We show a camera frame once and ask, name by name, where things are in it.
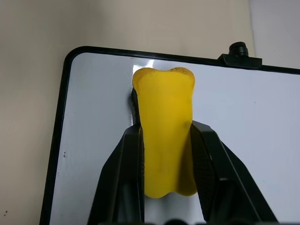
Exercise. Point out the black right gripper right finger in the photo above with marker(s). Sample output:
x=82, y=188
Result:
x=225, y=178

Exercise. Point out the yellow whiteboard eraser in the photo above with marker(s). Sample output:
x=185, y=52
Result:
x=165, y=122

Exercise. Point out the black-framed whiteboard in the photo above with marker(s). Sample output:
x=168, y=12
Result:
x=234, y=112

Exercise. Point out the black whiteboard clamp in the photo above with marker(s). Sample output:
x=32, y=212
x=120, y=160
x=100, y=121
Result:
x=239, y=57

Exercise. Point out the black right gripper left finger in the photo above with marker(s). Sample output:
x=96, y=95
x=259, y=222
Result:
x=122, y=178

